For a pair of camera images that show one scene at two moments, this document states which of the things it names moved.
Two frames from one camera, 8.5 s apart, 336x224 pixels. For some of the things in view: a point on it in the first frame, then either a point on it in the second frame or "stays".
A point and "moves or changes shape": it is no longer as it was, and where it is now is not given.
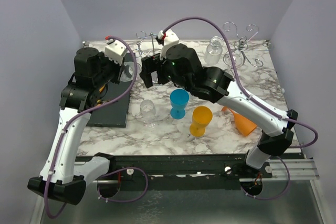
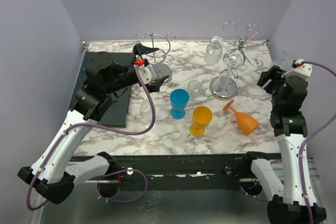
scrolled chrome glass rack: x=235 y=59 stays
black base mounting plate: x=135 y=168 stays
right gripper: x=151 y=63 -> x=274 y=73
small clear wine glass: x=214 y=50 stays
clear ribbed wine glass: x=127 y=73 moves or changes shape
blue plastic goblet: x=179 y=98 stays
